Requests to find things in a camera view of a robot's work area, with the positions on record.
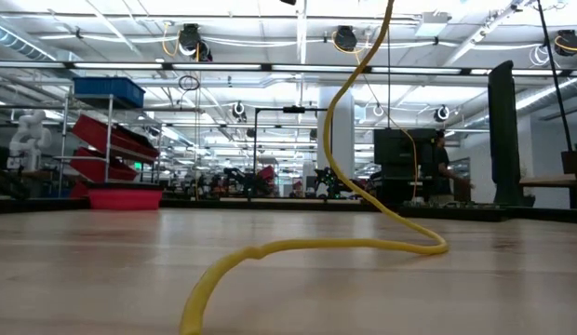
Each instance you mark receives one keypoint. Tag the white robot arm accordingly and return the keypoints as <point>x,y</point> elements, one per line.
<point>28,139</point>

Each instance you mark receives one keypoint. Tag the white pillar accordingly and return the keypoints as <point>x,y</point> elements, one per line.
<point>346,139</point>

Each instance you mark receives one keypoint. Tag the black monitor cabinet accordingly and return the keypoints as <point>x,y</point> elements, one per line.
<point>400,146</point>

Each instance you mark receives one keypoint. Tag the thin black vertical pole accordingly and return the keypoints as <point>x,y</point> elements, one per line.
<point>388,93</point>

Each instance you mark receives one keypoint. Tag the long light bar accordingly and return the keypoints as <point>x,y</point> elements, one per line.
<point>214,66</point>

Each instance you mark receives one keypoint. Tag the person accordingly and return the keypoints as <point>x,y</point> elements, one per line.
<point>442,172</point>

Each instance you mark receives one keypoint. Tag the red plastic bin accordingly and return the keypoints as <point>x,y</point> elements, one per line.
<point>125,197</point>

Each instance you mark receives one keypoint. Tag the metal shelf rack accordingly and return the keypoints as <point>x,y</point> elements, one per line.
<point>109,139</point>

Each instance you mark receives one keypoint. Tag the red shelf bin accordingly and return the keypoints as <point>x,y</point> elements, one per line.
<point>107,135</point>
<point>97,167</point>

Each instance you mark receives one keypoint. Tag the blue plastic crate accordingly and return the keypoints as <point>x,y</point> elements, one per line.
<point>109,90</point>

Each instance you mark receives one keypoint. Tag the tall black panel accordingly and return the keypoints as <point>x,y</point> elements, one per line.
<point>502,139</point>

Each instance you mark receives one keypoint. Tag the wooden top bench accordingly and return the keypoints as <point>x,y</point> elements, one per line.
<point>549,180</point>

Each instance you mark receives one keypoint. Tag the thin black slanted pole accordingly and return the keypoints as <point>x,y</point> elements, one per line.
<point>554,70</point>

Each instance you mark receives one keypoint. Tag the black gantry frame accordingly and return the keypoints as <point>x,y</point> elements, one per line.
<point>293,109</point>

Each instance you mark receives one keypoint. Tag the black aluminium table frame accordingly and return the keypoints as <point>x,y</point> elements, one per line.
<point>37,205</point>

